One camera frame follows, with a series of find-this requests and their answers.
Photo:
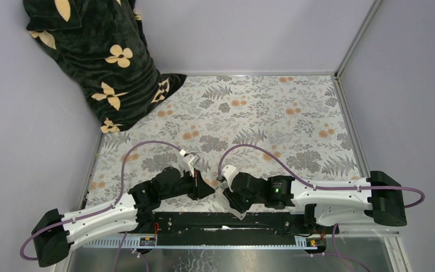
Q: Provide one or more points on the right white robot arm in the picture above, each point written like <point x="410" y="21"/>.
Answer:
<point x="326" y="202"/>

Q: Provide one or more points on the black floral plush blanket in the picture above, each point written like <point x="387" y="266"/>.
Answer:
<point x="101" y="46"/>

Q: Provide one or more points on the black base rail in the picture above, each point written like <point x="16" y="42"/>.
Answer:
<point x="280" y="222"/>

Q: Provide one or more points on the white cardboard paper box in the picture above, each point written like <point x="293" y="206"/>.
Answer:
<point x="221" y="199"/>

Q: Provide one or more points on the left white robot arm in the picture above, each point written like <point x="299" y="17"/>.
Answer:
<point x="56" y="235"/>

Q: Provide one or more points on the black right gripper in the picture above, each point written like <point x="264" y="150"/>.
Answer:
<point x="234" y="201"/>

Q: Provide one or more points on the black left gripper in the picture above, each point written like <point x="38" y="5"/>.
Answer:
<point x="199" y="188"/>

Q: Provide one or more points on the floral patterned table cloth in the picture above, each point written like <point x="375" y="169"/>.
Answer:
<point x="263" y="125"/>

